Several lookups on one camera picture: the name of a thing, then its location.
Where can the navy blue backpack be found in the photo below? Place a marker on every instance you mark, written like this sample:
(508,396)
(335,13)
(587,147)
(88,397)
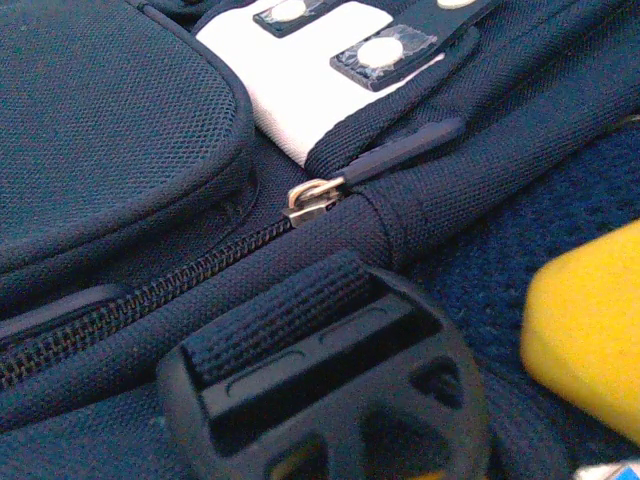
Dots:
(100,125)

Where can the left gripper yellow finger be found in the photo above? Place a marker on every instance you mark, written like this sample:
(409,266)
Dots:
(590,330)

